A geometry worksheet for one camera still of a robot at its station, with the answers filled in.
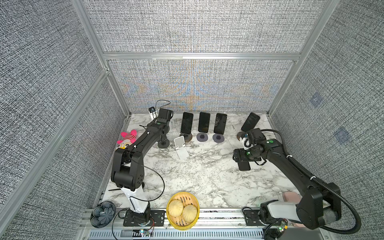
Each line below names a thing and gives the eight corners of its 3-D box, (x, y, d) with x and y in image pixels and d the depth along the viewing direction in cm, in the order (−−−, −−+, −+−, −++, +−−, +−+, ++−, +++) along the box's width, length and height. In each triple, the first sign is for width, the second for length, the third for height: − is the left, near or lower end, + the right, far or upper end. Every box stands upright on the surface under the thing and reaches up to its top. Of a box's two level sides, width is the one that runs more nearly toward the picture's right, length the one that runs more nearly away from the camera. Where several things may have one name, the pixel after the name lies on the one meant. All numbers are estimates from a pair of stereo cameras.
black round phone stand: (157, 148, 102) (157, 146, 100) (158, 140, 105) (158, 139, 104) (168, 148, 102) (168, 146, 100) (169, 140, 105) (169, 139, 104)
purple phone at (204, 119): (198, 135, 106) (199, 120, 93) (198, 127, 111) (199, 111, 98) (208, 135, 106) (210, 120, 93) (207, 127, 111) (209, 111, 98)
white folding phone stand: (178, 160, 96) (177, 150, 87) (175, 147, 102) (173, 136, 93) (188, 157, 97) (188, 148, 88) (184, 144, 103) (183, 134, 94)
